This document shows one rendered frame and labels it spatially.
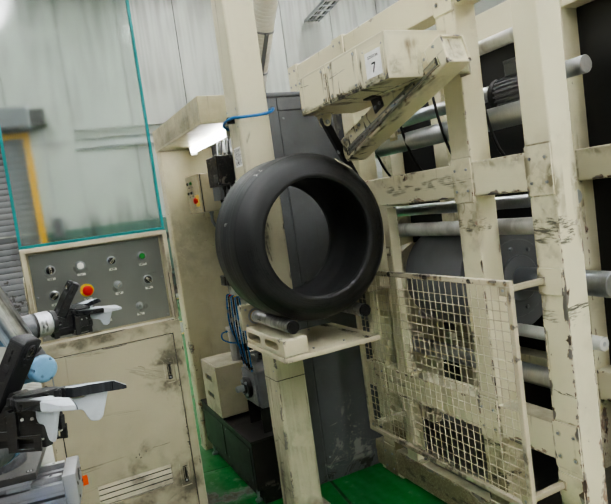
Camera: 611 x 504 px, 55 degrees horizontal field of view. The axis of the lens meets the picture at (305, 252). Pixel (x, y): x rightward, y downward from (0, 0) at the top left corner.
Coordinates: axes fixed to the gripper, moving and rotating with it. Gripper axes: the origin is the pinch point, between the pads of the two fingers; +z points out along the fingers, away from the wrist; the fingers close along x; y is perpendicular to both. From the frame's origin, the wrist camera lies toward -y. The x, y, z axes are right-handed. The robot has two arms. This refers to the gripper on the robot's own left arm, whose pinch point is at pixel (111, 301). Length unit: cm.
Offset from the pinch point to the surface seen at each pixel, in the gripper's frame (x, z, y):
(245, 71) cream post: -1, 63, -76
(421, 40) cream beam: 68, 78, -79
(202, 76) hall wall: -748, 565, -178
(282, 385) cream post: 14, 60, 45
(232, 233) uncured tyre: 28.5, 29.8, -21.0
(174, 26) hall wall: -777, 532, -266
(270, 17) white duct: -28, 101, -105
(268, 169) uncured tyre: 32, 43, -41
